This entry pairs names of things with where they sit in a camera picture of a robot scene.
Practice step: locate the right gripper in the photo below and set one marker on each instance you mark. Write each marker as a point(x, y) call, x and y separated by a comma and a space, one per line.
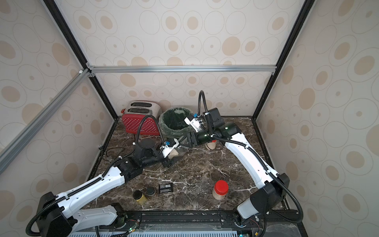
point(189, 139)

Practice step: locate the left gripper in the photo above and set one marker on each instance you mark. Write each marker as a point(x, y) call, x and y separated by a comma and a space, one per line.
point(169, 162)

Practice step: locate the black trash bin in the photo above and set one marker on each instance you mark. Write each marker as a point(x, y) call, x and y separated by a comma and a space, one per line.
point(174, 139)

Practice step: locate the clear oatmeal jar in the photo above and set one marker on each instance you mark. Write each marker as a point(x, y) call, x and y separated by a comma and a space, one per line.
point(178, 153)

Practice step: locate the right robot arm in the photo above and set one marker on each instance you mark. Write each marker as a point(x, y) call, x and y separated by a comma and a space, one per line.
point(272, 186)

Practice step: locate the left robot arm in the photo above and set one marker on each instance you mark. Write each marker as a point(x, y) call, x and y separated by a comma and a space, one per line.
point(62, 214)

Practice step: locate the far red-lid oatmeal jar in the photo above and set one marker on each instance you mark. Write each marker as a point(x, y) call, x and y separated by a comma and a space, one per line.
point(211, 145)

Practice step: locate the red-lid oatmeal jar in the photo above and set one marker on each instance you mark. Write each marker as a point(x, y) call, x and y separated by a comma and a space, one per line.
point(211, 145)
point(220, 190)

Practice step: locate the near red-lid oatmeal jar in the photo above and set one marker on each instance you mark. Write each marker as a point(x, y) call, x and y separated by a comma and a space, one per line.
point(220, 190)

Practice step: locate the small black box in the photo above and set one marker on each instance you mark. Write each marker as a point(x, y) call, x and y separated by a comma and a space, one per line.
point(166, 188)

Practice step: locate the yellow spice jar black lid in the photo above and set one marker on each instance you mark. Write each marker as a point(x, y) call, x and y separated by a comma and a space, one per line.
point(139, 197)

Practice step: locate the red toaster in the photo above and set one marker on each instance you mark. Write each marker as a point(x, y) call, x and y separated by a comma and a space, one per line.
point(133, 114)

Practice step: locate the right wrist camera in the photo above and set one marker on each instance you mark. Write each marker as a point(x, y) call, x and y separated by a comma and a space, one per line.
point(211, 119)

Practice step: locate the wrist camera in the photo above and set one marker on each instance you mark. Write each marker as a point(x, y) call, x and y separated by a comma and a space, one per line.
point(211, 119)
point(169, 146)

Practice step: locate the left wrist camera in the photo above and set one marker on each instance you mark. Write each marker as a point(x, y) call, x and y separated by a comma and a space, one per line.
point(169, 146)

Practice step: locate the horizontal aluminium rail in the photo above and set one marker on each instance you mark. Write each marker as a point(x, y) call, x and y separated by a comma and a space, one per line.
point(179, 69)

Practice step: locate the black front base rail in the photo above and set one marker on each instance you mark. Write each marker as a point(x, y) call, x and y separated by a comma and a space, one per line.
point(178, 224)

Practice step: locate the left diagonal aluminium rail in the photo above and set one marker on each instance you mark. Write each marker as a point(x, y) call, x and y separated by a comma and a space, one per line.
point(27, 134)

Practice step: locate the right black frame post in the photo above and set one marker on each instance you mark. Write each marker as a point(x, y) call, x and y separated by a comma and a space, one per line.
point(300, 20)

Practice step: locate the black frame post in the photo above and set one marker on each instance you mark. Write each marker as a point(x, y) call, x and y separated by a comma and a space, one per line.
point(64, 28)
point(300, 20)

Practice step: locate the left black frame post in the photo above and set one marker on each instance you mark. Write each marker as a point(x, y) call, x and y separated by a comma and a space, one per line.
point(64, 28)

